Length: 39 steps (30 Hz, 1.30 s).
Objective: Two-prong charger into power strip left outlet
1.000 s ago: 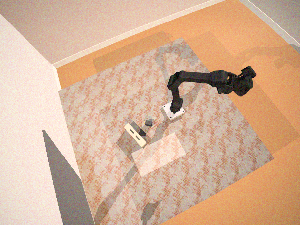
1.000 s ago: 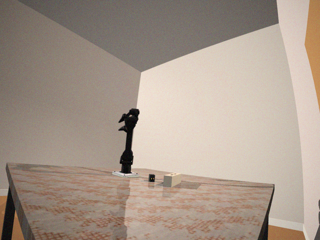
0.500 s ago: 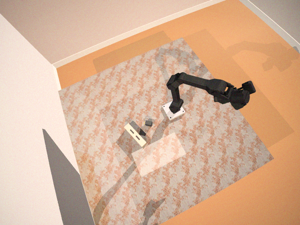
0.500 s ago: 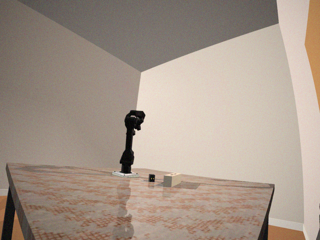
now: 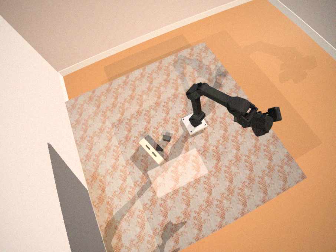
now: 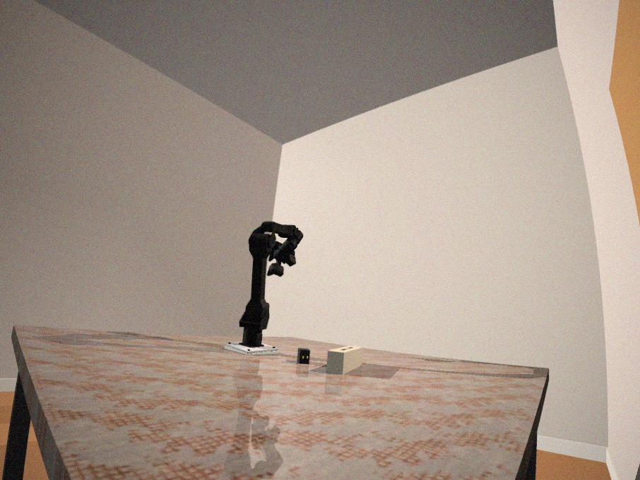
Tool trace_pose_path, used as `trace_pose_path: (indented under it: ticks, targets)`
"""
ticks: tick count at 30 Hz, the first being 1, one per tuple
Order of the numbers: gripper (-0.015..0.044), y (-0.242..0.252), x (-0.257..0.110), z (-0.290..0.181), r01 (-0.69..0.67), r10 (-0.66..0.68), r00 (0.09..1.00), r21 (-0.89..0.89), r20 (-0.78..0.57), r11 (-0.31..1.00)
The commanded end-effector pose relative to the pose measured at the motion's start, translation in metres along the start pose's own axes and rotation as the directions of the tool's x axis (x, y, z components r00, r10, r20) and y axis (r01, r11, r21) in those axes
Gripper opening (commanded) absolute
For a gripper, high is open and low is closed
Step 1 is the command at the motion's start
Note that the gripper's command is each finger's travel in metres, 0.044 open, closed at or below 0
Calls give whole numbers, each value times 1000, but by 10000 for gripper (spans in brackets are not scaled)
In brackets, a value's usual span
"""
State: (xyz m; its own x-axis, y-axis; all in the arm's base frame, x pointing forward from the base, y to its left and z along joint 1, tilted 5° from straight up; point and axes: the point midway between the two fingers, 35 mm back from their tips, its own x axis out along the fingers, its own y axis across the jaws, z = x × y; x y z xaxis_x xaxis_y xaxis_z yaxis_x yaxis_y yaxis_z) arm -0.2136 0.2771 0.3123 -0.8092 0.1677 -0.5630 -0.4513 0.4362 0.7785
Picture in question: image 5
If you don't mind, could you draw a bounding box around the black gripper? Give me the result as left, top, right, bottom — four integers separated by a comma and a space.
242, 107, 282, 128

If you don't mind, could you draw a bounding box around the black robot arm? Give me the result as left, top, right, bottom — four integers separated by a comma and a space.
186, 82, 273, 136

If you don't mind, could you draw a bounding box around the black two-prong charger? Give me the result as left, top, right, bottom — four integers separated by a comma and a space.
162, 135, 171, 142

